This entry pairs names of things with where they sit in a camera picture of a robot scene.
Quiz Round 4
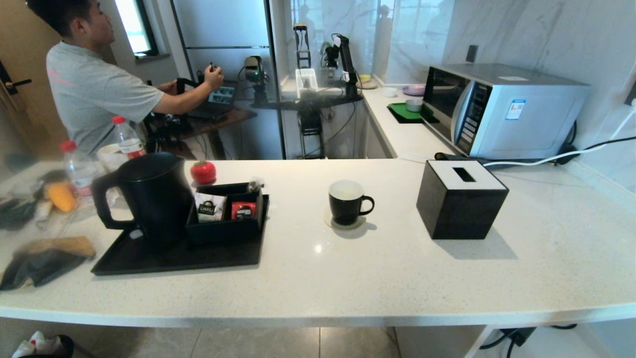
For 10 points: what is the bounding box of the black compartment box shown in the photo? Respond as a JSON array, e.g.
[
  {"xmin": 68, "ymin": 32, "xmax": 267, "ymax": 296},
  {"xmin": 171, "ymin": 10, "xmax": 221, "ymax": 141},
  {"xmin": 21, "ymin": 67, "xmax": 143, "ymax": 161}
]
[{"xmin": 186, "ymin": 182, "xmax": 264, "ymax": 244}]

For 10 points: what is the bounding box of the black power cable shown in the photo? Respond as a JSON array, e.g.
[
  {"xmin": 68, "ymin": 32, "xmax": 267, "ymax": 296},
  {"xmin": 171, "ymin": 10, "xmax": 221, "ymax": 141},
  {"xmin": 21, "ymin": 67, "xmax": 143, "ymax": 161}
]
[{"xmin": 556, "ymin": 136, "xmax": 636, "ymax": 160}]

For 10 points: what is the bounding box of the brown cork board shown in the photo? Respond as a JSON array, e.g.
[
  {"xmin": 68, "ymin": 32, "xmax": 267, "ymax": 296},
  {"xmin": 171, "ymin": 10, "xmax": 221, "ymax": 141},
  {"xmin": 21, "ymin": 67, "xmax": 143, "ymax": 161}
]
[{"xmin": 25, "ymin": 236, "xmax": 96, "ymax": 260}]

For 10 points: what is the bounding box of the black trash bin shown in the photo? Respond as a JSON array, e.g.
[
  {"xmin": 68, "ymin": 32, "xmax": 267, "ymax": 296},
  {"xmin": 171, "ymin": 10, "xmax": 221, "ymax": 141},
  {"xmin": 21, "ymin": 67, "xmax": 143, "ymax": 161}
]
[{"xmin": 11, "ymin": 331, "xmax": 75, "ymax": 358}]

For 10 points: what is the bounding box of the thick black adapter cable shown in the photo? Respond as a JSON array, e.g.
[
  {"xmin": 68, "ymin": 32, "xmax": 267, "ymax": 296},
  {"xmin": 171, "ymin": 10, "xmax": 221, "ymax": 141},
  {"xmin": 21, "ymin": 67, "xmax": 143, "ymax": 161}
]
[{"xmin": 479, "ymin": 324, "xmax": 578, "ymax": 358}]

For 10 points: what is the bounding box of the water bottle with red label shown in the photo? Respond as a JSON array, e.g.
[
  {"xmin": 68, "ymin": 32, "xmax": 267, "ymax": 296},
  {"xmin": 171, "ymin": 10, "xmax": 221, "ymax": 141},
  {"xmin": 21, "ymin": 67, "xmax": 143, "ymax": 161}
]
[{"xmin": 111, "ymin": 116, "xmax": 147, "ymax": 160}]

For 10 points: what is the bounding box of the dark cloth bundle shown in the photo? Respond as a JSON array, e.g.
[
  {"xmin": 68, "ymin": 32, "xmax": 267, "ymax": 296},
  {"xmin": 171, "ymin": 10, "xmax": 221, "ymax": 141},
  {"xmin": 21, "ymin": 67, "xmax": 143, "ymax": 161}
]
[{"xmin": 0, "ymin": 196, "xmax": 38, "ymax": 230}]

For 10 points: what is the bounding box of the silver microwave oven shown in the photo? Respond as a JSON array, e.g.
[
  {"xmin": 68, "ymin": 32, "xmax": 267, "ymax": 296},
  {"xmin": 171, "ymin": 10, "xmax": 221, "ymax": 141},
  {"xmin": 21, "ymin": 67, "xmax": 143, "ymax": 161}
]
[{"xmin": 421, "ymin": 62, "xmax": 593, "ymax": 160}]

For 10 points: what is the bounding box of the black door handle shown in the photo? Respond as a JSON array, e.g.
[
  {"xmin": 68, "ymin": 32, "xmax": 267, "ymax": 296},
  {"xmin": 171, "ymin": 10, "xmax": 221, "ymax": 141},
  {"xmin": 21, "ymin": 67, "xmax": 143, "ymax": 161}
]
[{"xmin": 0, "ymin": 60, "xmax": 33, "ymax": 95}]

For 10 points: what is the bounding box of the black electric kettle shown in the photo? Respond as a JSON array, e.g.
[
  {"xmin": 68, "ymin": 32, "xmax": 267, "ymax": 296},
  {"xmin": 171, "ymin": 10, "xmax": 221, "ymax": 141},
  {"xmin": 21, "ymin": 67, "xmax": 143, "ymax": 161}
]
[{"xmin": 91, "ymin": 152, "xmax": 195, "ymax": 244}]

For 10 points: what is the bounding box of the yellow soft object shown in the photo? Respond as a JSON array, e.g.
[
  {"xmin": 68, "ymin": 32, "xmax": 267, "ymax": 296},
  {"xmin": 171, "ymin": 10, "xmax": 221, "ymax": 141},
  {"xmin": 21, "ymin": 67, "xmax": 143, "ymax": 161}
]
[{"xmin": 46, "ymin": 182, "xmax": 78, "ymax": 213}]

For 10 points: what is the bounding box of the black teleoperation handle rig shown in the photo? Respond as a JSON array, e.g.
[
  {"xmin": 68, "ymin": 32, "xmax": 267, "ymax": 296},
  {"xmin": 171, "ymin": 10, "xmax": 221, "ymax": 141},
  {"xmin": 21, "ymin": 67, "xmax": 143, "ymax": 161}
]
[{"xmin": 144, "ymin": 77, "xmax": 199, "ymax": 150}]

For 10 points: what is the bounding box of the white paper cup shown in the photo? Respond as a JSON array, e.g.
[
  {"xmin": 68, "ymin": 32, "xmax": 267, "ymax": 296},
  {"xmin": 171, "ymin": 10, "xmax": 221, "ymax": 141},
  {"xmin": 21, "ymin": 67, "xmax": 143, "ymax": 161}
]
[{"xmin": 96, "ymin": 144, "xmax": 130, "ymax": 172}]

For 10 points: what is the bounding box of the green mat on black tray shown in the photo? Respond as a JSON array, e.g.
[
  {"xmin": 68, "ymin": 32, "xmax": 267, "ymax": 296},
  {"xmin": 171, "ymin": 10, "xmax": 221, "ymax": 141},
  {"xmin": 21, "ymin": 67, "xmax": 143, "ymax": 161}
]
[{"xmin": 387, "ymin": 101, "xmax": 440, "ymax": 124}]

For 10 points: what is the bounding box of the black power adapter brick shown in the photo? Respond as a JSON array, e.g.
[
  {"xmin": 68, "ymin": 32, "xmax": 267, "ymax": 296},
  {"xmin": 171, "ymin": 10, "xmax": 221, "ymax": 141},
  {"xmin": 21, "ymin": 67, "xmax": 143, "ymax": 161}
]
[{"xmin": 499, "ymin": 327, "xmax": 537, "ymax": 347}]

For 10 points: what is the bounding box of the black tissue box white lid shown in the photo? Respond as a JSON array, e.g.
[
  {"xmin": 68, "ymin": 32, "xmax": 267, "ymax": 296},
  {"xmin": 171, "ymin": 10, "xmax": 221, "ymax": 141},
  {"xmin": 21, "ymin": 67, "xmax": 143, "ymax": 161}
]
[{"xmin": 416, "ymin": 159, "xmax": 510, "ymax": 240}]

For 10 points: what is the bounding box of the person in grey shirt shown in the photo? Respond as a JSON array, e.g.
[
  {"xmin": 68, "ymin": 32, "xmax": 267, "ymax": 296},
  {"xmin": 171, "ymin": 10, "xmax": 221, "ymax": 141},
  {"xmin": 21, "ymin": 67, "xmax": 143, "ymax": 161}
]
[{"xmin": 26, "ymin": 0, "xmax": 225, "ymax": 155}]

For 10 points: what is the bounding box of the black camera head on stand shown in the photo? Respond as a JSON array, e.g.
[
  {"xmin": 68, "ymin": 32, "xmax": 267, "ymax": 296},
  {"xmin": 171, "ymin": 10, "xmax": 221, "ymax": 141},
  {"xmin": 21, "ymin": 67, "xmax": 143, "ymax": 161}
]
[{"xmin": 243, "ymin": 55, "xmax": 271, "ymax": 105}]

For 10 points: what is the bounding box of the window with dark frame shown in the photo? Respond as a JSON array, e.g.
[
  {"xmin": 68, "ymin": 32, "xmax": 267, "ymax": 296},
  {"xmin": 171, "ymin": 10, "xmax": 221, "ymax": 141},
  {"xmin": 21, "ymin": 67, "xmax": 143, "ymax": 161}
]
[{"xmin": 114, "ymin": 0, "xmax": 159, "ymax": 58}]

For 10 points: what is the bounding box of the black upright frame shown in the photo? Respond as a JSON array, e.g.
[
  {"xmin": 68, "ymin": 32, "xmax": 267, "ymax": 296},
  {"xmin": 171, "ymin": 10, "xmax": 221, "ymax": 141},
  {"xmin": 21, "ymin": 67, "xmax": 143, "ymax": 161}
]
[{"xmin": 293, "ymin": 22, "xmax": 313, "ymax": 69}]

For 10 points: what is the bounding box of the white tea bag packet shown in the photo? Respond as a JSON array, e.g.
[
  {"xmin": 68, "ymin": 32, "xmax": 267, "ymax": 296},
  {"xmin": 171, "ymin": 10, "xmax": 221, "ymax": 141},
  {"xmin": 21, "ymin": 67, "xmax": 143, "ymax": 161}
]
[{"xmin": 194, "ymin": 193, "xmax": 227, "ymax": 222}]

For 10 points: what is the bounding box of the black mug white inside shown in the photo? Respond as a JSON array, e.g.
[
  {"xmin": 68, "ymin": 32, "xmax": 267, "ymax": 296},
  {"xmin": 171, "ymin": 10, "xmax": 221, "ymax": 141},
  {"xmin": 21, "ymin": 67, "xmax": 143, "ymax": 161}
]
[{"xmin": 328, "ymin": 179, "xmax": 375, "ymax": 226}]

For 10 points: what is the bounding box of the black serving tray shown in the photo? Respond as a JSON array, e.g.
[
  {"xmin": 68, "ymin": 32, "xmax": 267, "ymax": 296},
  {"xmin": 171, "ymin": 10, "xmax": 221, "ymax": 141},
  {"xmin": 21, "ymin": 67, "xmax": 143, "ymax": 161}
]
[{"xmin": 91, "ymin": 194, "xmax": 270, "ymax": 276}]

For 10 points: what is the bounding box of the clear glass coaster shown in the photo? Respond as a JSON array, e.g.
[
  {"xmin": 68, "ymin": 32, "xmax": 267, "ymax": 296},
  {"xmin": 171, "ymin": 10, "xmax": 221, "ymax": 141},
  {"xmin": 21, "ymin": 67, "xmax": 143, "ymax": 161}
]
[{"xmin": 323, "ymin": 206, "xmax": 367, "ymax": 230}]

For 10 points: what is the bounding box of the white power cable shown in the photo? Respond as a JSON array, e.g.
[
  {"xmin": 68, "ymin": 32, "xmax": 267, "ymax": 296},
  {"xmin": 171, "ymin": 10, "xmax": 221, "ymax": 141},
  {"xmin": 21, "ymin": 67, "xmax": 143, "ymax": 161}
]
[{"xmin": 483, "ymin": 107, "xmax": 636, "ymax": 168}]

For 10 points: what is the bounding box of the white wire basket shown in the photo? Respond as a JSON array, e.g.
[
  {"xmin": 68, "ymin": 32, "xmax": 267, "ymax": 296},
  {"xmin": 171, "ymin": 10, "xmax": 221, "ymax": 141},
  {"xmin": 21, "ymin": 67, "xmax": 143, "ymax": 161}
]
[{"xmin": 295, "ymin": 68, "xmax": 319, "ymax": 93}]

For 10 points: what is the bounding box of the red tomato shaped object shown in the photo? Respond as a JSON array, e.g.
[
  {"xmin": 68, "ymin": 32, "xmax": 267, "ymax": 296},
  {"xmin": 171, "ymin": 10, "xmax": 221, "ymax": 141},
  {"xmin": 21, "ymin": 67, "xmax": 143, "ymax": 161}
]
[{"xmin": 190, "ymin": 160, "xmax": 217, "ymax": 185}]

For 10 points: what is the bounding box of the clear water bottle red cap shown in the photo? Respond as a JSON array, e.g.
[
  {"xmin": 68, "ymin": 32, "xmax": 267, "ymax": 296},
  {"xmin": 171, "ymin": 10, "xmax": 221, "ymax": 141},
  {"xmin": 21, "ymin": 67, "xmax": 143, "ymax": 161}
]
[{"xmin": 59, "ymin": 141, "xmax": 99, "ymax": 197}]

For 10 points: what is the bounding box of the brown wooden table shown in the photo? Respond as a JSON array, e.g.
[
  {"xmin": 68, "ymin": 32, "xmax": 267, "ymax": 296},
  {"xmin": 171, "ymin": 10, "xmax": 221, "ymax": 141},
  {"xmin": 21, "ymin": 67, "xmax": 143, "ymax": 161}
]
[{"xmin": 144, "ymin": 106, "xmax": 258, "ymax": 160}]

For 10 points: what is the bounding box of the red coffee sachet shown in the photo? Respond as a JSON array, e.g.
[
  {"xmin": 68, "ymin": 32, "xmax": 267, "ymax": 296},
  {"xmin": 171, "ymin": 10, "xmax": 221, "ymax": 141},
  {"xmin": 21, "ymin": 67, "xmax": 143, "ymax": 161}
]
[{"xmin": 231, "ymin": 201, "xmax": 257, "ymax": 220}]

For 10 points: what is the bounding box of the grey refrigerator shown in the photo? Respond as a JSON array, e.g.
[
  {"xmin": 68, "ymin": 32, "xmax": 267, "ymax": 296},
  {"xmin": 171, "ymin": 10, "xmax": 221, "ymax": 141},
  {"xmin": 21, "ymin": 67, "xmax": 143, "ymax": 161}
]
[{"xmin": 170, "ymin": 0, "xmax": 286, "ymax": 160}]

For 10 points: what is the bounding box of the black cloth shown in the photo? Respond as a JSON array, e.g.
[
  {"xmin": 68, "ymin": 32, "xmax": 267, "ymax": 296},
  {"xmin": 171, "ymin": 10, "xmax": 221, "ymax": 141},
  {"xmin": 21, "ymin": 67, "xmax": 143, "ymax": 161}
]
[{"xmin": 0, "ymin": 249, "xmax": 87, "ymax": 291}]

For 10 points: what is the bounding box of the black laptop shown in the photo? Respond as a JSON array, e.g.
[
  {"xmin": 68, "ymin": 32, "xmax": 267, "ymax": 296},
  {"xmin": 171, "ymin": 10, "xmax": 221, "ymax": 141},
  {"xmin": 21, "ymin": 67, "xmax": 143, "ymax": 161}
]
[{"xmin": 189, "ymin": 85, "xmax": 237, "ymax": 120}]

